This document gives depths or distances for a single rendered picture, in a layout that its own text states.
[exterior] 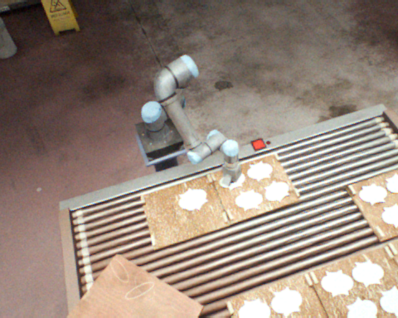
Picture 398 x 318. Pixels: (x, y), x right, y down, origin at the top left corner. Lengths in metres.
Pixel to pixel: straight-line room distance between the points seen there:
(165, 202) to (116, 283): 0.53
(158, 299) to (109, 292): 0.23
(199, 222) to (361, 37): 3.36
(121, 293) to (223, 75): 2.91
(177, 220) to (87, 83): 2.73
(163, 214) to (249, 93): 2.22
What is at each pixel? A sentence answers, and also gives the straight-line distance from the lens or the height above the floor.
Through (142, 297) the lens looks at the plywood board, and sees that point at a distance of 1.79.
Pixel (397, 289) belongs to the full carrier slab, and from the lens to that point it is 1.98.
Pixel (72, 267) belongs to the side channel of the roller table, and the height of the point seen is 0.95.
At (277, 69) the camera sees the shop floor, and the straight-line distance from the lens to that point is 4.27.
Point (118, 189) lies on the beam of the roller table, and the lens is 2.25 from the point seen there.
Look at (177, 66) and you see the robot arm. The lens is 1.86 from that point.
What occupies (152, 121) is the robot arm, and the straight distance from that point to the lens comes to 2.20.
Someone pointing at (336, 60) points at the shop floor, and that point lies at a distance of 4.46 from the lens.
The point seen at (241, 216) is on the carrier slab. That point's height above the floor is 0.94.
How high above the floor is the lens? 2.70
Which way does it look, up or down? 56 degrees down
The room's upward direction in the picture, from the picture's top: 6 degrees counter-clockwise
